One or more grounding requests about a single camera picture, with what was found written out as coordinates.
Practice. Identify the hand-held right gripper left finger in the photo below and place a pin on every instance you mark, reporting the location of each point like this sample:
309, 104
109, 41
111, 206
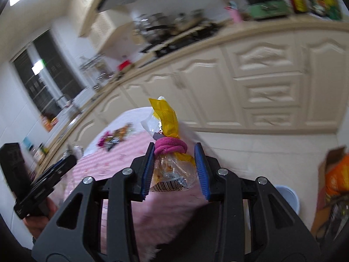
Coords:
147, 172

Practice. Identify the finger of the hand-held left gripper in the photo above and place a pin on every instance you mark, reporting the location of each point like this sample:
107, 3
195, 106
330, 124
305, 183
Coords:
58, 169

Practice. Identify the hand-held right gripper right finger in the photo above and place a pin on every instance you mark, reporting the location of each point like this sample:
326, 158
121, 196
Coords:
202, 172

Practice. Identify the yellow clear plastic bread bag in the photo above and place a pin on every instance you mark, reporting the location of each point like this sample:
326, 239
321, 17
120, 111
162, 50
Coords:
166, 120

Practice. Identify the person's left hand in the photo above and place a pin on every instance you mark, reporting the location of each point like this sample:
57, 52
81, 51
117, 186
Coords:
36, 225

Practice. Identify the white plastic bag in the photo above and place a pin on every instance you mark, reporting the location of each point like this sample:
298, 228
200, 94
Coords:
74, 150

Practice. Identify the clear jar beige contents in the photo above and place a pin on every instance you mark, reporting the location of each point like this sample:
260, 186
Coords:
39, 154

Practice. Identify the round pink checkered table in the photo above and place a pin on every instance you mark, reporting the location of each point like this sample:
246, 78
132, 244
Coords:
125, 152

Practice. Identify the blue carton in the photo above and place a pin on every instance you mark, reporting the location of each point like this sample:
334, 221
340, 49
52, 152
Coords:
27, 142

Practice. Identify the orange dish soap bottle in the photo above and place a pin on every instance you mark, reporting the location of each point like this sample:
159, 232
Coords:
49, 122

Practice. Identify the small yellow wrapper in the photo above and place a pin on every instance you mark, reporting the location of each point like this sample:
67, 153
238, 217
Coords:
122, 131

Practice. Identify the purple candy wrapper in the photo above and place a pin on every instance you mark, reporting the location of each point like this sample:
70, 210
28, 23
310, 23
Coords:
103, 141

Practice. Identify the metal faucet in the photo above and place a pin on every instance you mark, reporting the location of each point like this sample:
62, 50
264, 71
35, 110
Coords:
65, 102

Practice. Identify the pale blue plastic basin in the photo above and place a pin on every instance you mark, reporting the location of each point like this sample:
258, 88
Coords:
289, 196

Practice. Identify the sliding window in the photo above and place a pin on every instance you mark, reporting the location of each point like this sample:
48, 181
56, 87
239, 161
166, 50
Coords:
46, 73

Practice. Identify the red bowl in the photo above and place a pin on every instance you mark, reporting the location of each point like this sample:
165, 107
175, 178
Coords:
125, 65

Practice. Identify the cardboard box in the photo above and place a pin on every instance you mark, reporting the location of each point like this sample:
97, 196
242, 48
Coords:
323, 169

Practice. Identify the black gas stove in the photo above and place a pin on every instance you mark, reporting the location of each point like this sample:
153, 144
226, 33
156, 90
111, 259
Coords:
180, 42

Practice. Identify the cream lower kitchen cabinets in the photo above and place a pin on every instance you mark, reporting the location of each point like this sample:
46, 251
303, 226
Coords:
272, 60

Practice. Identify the orange plastic bag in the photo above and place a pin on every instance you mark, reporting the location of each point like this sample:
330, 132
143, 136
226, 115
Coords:
338, 177

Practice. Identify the cream lattice door cabinet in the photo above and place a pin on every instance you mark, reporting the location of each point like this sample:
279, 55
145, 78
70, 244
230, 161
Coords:
109, 31

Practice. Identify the stainless steamer pot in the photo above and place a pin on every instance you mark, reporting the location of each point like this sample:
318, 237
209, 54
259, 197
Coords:
152, 23

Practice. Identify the steel wok with lid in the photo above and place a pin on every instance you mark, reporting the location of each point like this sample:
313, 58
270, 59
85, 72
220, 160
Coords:
190, 20

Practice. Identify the pink utensil holder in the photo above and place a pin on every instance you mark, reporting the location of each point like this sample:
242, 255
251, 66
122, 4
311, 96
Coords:
235, 15

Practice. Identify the cream upper cabinet row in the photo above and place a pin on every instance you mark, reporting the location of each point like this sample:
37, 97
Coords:
92, 8

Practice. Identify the green rice cooker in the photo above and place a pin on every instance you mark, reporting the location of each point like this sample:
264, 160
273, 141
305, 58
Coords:
267, 5

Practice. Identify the metal wall utensil rail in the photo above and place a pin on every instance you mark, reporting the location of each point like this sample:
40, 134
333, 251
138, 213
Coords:
91, 60

